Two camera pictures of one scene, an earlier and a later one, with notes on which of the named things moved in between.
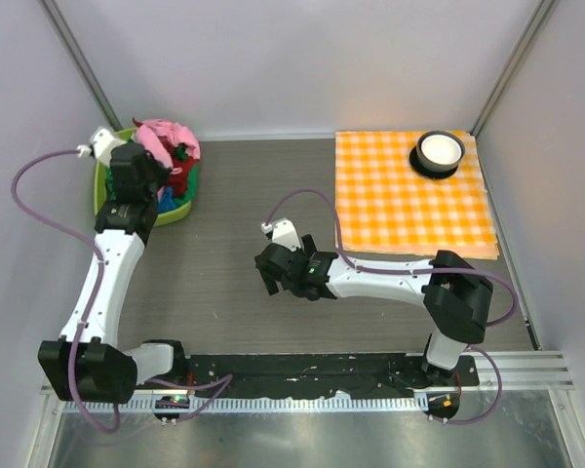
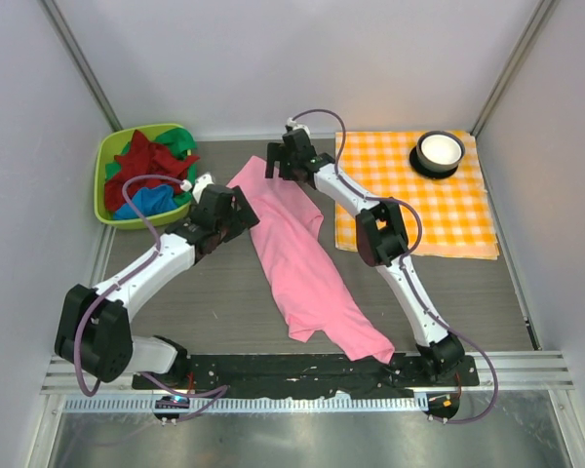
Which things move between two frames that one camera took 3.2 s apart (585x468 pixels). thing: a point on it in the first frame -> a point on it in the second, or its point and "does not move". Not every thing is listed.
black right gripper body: [277, 263] -> [283, 161]
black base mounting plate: [260, 374] does not move
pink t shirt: [149, 133] -> [312, 296]
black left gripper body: [139, 172] -> [235, 214]
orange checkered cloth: [387, 207] does not move
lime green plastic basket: [100, 190] does not move
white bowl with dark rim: [437, 154] does not move
